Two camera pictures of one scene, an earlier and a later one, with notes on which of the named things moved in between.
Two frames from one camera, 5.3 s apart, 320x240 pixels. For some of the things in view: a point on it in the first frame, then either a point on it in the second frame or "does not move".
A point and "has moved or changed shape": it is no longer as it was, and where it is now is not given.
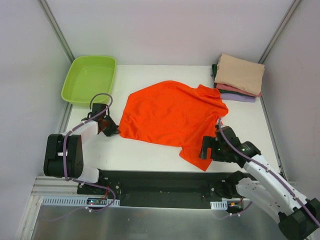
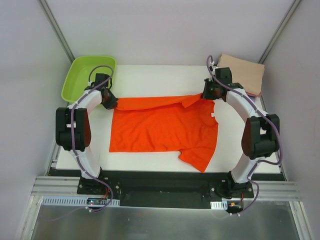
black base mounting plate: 155,187 does not move
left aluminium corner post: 55,27 does not move
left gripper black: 107,125 → 110,101
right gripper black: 208,146 → 207,93
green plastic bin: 88,76 does not move
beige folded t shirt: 244,75 does not move
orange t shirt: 176,114 has moved or changed shape
